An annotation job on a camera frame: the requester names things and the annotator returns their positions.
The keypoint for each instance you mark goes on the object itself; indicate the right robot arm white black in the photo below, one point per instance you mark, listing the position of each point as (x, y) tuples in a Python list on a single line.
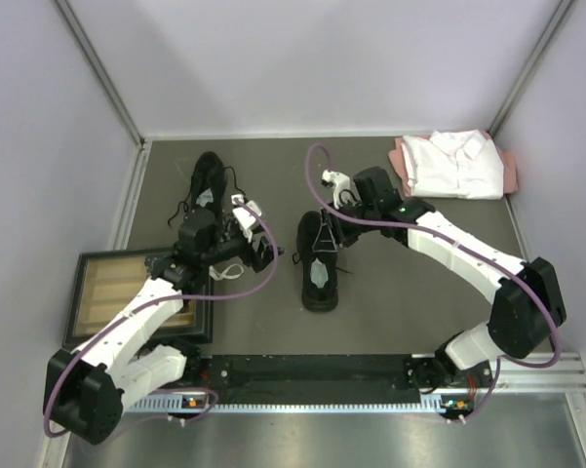
[(525, 297)]

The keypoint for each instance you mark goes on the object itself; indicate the black base plate strip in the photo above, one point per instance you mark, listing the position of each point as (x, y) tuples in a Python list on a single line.
[(325, 379)]

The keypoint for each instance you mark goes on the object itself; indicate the white ribbon loop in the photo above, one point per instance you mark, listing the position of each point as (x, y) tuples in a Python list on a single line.
[(229, 273)]

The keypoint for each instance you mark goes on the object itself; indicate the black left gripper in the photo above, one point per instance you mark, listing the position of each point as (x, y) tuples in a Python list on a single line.
[(259, 259)]

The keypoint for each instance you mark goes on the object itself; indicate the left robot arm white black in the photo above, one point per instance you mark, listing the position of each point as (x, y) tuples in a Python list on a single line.
[(169, 287)]

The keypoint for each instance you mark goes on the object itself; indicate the black framed compartment box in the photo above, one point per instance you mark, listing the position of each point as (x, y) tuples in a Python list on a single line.
[(106, 282)]

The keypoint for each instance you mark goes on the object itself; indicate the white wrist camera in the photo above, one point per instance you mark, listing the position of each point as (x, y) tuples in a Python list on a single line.
[(247, 213), (340, 185)]

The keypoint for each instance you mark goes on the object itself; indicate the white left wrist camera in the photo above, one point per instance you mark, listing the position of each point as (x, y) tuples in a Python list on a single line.
[(247, 213)]

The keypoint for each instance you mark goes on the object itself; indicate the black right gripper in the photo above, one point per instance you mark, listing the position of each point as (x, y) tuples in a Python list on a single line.
[(326, 241)]

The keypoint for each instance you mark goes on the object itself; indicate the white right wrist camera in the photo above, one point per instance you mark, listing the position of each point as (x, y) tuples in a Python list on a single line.
[(340, 185)]

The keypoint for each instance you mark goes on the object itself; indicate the white folded shirt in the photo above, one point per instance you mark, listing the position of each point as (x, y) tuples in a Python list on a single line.
[(470, 141)]

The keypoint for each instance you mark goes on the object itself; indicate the black shoe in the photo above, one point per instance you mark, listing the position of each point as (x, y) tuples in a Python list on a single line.
[(319, 292), (207, 187)]

